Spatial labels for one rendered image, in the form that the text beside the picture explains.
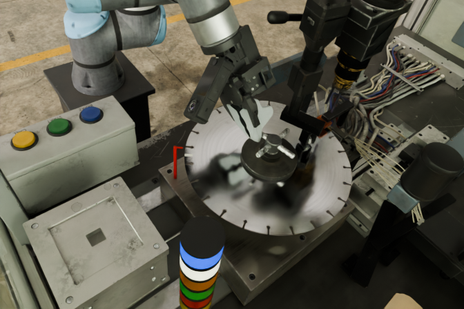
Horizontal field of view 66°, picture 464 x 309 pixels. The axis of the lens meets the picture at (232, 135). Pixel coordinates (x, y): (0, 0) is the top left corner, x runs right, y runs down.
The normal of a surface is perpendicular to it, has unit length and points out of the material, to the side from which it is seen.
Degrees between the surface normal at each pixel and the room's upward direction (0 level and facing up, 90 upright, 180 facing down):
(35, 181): 90
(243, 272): 0
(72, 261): 0
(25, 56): 0
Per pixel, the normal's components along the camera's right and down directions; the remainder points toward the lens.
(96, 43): 0.42, 0.70
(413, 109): 0.11, -0.67
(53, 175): 0.61, 0.63
